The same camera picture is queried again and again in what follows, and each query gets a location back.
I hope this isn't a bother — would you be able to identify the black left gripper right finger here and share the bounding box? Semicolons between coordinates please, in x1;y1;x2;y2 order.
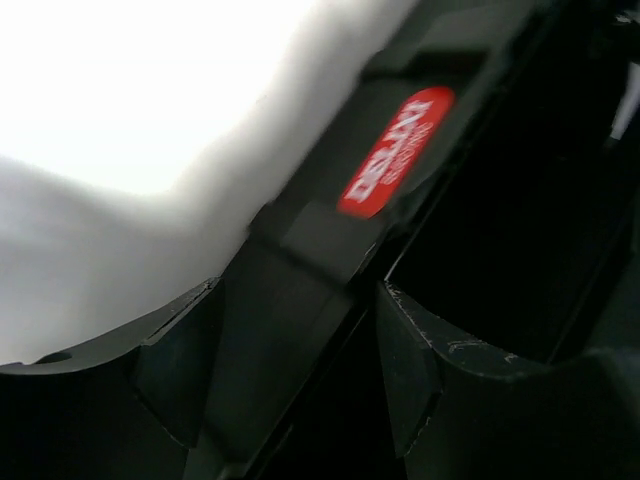
376;283;639;479

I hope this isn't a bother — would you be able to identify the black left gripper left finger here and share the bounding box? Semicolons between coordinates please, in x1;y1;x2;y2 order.
1;279;225;479

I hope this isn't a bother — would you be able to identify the black plastic toolbox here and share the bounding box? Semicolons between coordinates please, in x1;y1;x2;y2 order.
185;1;639;479

